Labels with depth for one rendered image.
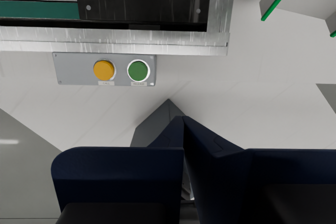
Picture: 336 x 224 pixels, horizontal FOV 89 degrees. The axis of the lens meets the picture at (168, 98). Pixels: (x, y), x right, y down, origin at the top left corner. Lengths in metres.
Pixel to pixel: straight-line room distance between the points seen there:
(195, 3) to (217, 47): 0.09
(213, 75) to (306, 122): 0.34
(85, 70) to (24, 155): 1.76
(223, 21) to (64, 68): 0.34
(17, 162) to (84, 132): 1.64
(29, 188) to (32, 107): 1.78
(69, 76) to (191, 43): 0.27
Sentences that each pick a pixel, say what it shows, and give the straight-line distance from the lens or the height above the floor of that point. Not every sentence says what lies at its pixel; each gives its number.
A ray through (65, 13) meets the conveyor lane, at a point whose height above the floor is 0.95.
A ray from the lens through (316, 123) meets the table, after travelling 0.70.
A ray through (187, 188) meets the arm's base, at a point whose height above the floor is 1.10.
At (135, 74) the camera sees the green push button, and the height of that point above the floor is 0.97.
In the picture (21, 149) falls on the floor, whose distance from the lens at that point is 2.08.
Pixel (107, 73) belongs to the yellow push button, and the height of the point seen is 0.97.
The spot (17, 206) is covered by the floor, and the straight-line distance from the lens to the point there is 2.62.
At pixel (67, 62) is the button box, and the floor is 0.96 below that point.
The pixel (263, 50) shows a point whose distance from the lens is 0.53.
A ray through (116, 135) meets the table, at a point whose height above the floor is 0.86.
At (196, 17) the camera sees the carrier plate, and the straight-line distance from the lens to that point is 0.36.
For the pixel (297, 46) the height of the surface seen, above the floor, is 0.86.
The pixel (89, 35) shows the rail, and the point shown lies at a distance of 0.39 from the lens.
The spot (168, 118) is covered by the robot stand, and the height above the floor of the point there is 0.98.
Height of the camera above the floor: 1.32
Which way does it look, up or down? 70 degrees down
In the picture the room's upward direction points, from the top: 176 degrees clockwise
